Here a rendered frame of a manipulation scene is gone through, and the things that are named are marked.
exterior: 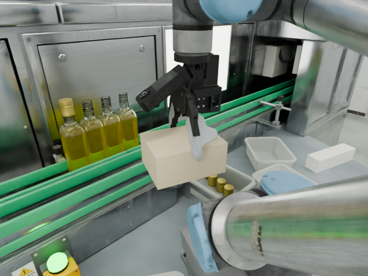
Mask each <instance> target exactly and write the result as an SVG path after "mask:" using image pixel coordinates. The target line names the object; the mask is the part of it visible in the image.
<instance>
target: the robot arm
mask: <svg viewBox="0 0 368 276"><path fill-rule="evenodd" d="M266 20H282V21H286V22H289V23H291V24H293V25H295V26H298V27H300V28H302V29H304V30H306V31H309V32H311V33H313V34H315V35H318V36H321V37H323V38H325V39H327V40H329V41H332V42H334V43H336V44H339V45H341V46H343V47H345V48H348V49H350V50H352V51H354V52H357V53H359V54H361V55H363V56H366V57H368V0H172V28H173V30H172V49H173V51H174V52H175V53H174V61H175V62H179V63H183V66H181V65H179V64H178V65H176V66H175V67H174V68H172V69H171V70H170V71H169V72H167V73H166V74H165V75H164V76H162V77H161V78H159V79H158V80H157V81H156V82H154V83H153V84H152V85H150V86H149V87H148V88H147V89H145V90H144V91H142V92H141V93H140V94H138V96H137V97H136V101H137V103H138V104H139V105H140V107H141V108H142V109H143V110H144V111H145V112H147V113H148V112H150V111H151V110H152V109H154V108H155V107H156V106H158V105H159V104H160V103H161V102H163V101H164V100H165V99H166V98H168V97H169V96H170V100H169V128H174V127H176V125H177V123H178V122H180V121H182V120H184V119H186V124H185V125H186V130H187V132H188V136H189V143H190V145H191V154H192V155H193V156H194V157H195V159H196V160H197V161H198V162H199V161H201V157H202V146H204V145H206V144H207V143H209V142H211V141H213V140H215V139H216V138H217V130H216V129H214V128H211V127H208V126H207V125H206V124H205V119H204V117H203V116H202V115H200V114H198V113H201V114H203V113H213V112H219V111H220V107H221V93H222V87H221V86H219V85H218V75H219V59H220V55H218V54H217V55H214V54H213V53H211V51H212V37H213V24H214V21H216V22H218V23H221V24H234V23H237V22H242V21H266ZM217 94H219V100H218V106H216V101H214V100H212V99H213V97H214V95H217ZM213 106H215V107H213ZM187 222H188V228H189V233H190V236H191V240H192V244H193V247H194V251H195V254H196V256H197V259H198V262H199V264H200V266H201V268H202V269H203V271H205V272H206V273H212V272H219V271H220V270H221V269H224V268H227V267H234V268H238V269H243V270H244V271H245V273H246V275H247V276H312V275H313V274H315V275H319V276H368V174H366V175H361V176H356V177H351V178H348V179H343V180H338V181H334V182H328V183H324V184H320V185H315V184H314V183H313V182H311V181H310V180H308V179H306V178H304V177H302V176H300V175H298V174H294V173H291V172H287V171H270V172H267V173H265V174H264V175H263V176H262V179H261V180H260V187H257V188H254V189H250V190H247V191H242V192H238V193H233V194H230V195H226V196H224V197H220V198H216V199H212V200H208V201H205V202H199V203H198V204H196V205H192V206H190V207H189V208H188V210H187Z"/></svg>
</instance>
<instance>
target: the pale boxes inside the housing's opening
mask: <svg viewBox="0 0 368 276"><path fill-rule="evenodd" d="M291 46H292V44H289V43H281V45H279V43H278V44H271V45H267V46H266V53H265V59H264V66H263V74H262V75H263V76H266V77H276V76H279V75H281V74H285V73H287V69H288V63H282V62H281V61H280V60H279V52H280V49H281V56H282V58H283V60H288V59H289V57H290V51H291ZM301 50H302V44H301V45H298V46H297V50H296V55H295V61H294V66H293V70H292V73H293V74H297V70H298V64H299V61H300V55H301Z"/></svg>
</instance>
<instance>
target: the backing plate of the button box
mask: <svg viewBox="0 0 368 276"><path fill-rule="evenodd" d="M66 250H68V251H69V252H70V254H71V256H72V257H73V255H72V251H71V247H70V244H69V241H68V237H67V235H65V236H63V237H61V238H59V239H57V240H55V241H53V242H51V243H50V244H48V245H46V246H44V247H42V248H40V249H38V250H36V251H34V252H32V253H31V254H30V255H31V257H32V260H33V263H34V265H35V267H36V270H37V272H38V275H39V276H43V275H42V272H41V270H40V265H42V264H44V263H45V262H47V261H48V260H49V257H50V256H51V255H53V254H55V253H58V252H61V253H63V252H65V251H66ZM73 259H74V258H73Z"/></svg>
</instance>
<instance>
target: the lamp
mask: <svg viewBox="0 0 368 276"><path fill-rule="evenodd" d="M47 267H48V271H49V273H50V274H60V273H62V272H63V271H64V270H65V269H66V268H67V267H68V259H67V257H66V255H65V254H64V253H61V252H58V253H55V254H53V255H51V256H50V257H49V260H48V261H47Z"/></svg>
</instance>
